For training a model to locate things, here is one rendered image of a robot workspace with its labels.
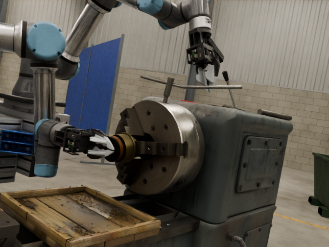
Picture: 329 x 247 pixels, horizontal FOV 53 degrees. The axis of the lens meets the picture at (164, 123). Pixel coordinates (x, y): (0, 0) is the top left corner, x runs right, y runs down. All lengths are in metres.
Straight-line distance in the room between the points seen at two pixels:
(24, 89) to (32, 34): 0.46
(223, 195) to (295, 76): 10.02
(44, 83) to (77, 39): 0.38
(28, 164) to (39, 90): 0.35
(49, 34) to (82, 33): 0.46
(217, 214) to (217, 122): 0.31
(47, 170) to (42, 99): 0.26
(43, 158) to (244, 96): 10.20
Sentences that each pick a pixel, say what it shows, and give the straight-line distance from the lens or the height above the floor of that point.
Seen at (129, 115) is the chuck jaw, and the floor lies 1.17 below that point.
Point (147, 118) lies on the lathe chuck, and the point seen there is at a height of 1.17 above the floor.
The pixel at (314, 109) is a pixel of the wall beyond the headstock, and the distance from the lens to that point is 10.93.
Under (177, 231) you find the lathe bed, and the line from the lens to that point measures 1.08.
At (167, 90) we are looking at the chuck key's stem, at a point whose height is 1.28.
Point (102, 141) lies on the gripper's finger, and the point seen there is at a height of 1.09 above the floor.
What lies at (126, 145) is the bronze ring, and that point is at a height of 1.09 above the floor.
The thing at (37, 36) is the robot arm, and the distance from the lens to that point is 1.11.
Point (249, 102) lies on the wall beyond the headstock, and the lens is 11.09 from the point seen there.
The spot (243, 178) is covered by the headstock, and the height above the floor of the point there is 1.01.
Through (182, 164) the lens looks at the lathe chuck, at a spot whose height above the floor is 1.06.
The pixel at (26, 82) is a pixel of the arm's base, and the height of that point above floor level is 1.23.
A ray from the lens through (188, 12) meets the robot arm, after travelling 1.23.
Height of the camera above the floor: 1.23
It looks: 3 degrees down
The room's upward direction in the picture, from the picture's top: 10 degrees clockwise
